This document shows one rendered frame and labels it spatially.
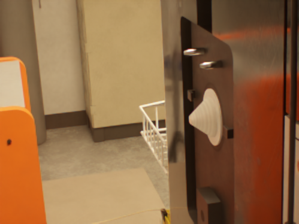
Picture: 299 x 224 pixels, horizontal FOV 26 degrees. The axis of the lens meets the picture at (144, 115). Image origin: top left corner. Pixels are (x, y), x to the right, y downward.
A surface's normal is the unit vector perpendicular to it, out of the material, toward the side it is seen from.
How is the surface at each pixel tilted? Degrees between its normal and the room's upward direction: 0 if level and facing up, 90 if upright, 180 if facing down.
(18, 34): 90
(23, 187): 90
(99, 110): 90
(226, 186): 90
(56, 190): 0
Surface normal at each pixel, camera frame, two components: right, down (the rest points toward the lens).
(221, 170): -0.98, 0.12
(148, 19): 0.21, 0.31
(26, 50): 0.57, 0.24
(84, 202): -0.05, -0.94
